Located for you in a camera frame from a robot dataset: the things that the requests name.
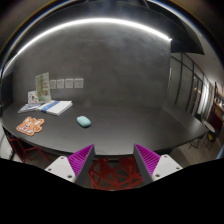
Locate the red wire chair left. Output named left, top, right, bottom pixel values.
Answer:
left=9, top=137, right=49, bottom=162

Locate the glass partition with black frames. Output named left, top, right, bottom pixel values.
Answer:
left=168, top=53, right=214, bottom=119

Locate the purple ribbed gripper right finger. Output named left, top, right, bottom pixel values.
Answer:
left=133, top=144, right=182, bottom=184

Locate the red wire chair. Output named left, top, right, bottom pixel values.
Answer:
left=9, top=137, right=49, bottom=162
left=88, top=156, right=143, bottom=191

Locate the white book with blue stripe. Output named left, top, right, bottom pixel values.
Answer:
left=38, top=100, right=73, bottom=116

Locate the small round side table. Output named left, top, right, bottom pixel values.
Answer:
left=202, top=120, right=216, bottom=142

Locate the curved ceiling light strip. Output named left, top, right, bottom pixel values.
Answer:
left=1, top=17, right=172, bottom=77

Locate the white wall socket plate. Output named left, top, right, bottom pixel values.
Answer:
left=49, top=80, right=56, bottom=89
left=74, top=78, right=84, bottom=88
left=65, top=79, right=74, bottom=88
left=57, top=79, right=64, bottom=89

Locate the teal computer mouse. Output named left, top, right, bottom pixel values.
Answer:
left=77, top=116, right=91, bottom=128

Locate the grey magazine on table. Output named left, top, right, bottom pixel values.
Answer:
left=18, top=103, right=42, bottom=113

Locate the red wire chair centre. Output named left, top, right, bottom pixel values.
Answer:
left=88, top=156, right=143, bottom=191

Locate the small white illustrated card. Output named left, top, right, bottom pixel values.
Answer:
left=28, top=91, right=38, bottom=104

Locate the green upright poster card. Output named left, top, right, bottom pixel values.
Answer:
left=35, top=73, right=51, bottom=102

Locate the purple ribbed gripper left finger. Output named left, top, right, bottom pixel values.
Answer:
left=46, top=145, right=95, bottom=186

